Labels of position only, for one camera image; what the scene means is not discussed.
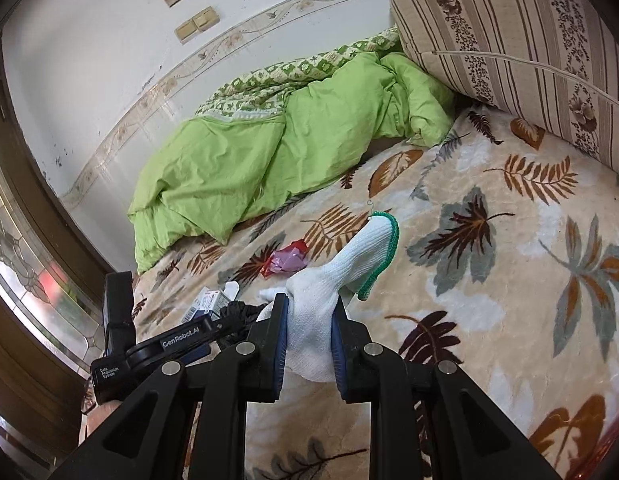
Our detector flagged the green duvet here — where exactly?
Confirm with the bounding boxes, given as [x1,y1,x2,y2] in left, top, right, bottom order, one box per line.
[127,27,457,273]

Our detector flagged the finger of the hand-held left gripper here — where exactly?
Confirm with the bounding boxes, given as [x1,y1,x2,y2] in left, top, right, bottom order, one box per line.
[217,300,263,345]
[180,342,213,364]

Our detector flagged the leaf-print fleece blanket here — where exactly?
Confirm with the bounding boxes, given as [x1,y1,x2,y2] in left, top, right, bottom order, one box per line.
[84,105,619,480]

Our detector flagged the stained glass wooden door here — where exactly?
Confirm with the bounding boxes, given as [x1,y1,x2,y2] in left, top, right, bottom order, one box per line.
[0,35,140,461]

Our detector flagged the red plastic basket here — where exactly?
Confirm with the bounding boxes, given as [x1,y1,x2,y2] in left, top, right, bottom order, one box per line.
[574,417,619,480]

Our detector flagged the white cable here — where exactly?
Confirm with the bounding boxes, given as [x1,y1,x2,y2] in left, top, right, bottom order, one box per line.
[432,50,619,110]

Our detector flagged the beige wall switch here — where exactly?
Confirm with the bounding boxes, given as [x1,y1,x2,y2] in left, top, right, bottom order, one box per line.
[174,6,221,45]

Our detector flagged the white open carton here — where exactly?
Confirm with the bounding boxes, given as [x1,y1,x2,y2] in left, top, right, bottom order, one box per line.
[182,281,240,325]

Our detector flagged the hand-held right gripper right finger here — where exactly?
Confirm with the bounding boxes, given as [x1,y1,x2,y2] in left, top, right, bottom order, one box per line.
[332,305,563,480]

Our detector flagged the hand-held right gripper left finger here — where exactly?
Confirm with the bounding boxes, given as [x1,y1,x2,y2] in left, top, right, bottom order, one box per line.
[50,294,290,480]

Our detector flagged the striped floral pillow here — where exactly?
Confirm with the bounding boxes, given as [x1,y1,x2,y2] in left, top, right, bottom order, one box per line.
[388,0,619,183]

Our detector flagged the white knit glove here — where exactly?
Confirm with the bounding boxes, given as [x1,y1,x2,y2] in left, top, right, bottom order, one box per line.
[257,212,400,383]

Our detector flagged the red pink plastic wrapper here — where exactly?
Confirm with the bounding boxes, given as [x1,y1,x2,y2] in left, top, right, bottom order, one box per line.
[260,239,309,279]

